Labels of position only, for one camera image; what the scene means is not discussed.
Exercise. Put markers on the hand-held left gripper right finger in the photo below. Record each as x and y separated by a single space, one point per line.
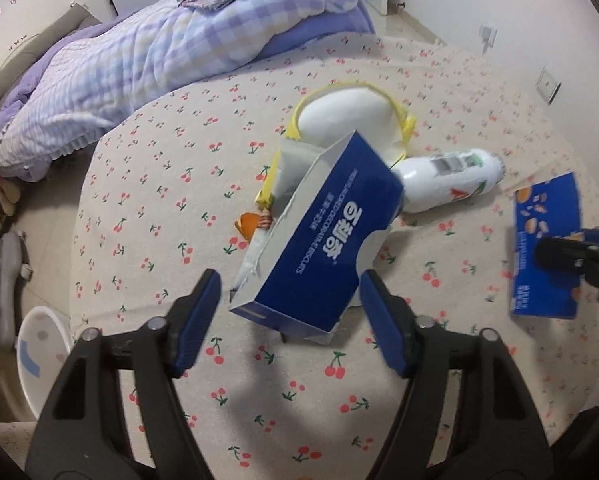
384 325

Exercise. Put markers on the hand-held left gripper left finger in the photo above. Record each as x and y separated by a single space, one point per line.
194 320

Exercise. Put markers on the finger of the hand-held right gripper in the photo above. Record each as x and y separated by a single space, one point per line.
564 254

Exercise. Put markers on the blue biscuit box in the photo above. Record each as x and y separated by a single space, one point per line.
539 205
319 240

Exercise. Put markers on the white bin with blue patches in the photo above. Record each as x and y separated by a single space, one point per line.
39 360

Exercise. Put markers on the white plastic bottle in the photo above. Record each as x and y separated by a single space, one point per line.
429 185

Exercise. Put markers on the orange and yellow packet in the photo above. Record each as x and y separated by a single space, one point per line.
269 187

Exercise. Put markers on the cherry print tablecloth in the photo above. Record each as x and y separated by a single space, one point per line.
179 135

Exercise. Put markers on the grey chair base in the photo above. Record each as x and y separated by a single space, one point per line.
9 270

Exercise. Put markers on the yellow snack packet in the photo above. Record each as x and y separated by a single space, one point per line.
349 110

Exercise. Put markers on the pink plush toy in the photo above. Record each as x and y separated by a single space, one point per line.
2 190

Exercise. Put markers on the purple plaid quilt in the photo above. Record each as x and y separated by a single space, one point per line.
154 50

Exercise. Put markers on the grey bolster pillow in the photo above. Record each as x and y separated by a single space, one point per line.
29 55

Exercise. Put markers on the white wall socket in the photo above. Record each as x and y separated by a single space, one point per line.
549 85

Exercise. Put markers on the white wall plug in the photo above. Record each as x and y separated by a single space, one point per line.
487 35

